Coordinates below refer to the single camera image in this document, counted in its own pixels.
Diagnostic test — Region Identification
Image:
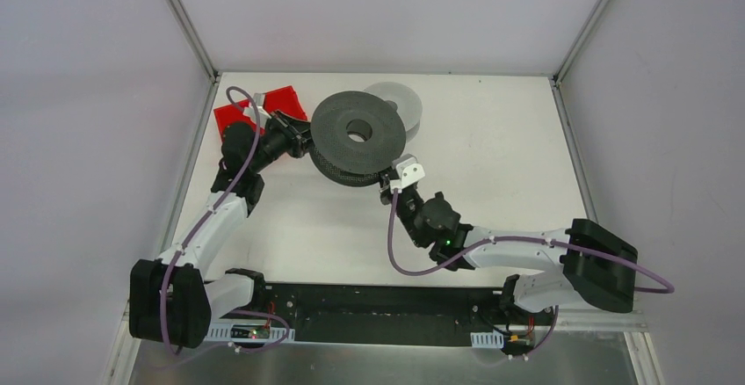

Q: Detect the dark grey spool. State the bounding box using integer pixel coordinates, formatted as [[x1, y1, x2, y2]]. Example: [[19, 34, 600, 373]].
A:
[[310, 91, 406, 187]]

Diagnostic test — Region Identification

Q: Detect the white perforated spool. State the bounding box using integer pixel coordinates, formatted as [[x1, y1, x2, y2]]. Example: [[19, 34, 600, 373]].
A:
[[364, 82, 423, 142]]

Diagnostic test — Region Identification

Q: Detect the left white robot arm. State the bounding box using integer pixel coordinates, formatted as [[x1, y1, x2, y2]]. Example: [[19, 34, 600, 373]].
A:
[[128, 112, 312, 348]]

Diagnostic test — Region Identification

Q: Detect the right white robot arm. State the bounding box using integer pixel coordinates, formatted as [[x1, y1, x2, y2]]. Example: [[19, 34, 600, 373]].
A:
[[380, 171, 638, 323]]

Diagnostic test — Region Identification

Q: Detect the red plastic bin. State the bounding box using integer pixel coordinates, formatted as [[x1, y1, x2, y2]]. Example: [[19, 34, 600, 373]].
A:
[[213, 85, 312, 146]]

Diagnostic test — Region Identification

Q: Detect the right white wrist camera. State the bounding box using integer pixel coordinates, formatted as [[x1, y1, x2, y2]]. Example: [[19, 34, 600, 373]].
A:
[[392, 154, 425, 183]]

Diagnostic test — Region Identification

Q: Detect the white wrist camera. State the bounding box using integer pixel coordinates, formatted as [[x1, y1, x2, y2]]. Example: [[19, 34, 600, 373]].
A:
[[392, 154, 425, 183], [242, 93, 271, 132]]

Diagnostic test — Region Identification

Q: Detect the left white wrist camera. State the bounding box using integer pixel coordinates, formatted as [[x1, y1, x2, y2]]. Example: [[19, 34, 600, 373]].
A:
[[242, 93, 271, 132]]

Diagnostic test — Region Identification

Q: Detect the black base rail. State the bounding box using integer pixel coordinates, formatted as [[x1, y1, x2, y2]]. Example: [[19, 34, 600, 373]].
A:
[[249, 282, 553, 347]]

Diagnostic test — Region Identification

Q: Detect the right white cable duct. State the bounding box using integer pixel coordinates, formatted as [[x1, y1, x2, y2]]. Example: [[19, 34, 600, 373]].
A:
[[470, 331, 504, 350]]

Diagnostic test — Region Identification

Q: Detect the white cable duct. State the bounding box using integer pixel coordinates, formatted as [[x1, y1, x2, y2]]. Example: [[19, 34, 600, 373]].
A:
[[204, 323, 295, 344], [470, 331, 504, 350]]

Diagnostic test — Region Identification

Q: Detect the left white cable duct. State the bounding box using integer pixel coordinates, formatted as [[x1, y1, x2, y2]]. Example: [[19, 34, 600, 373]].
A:
[[204, 323, 295, 344]]

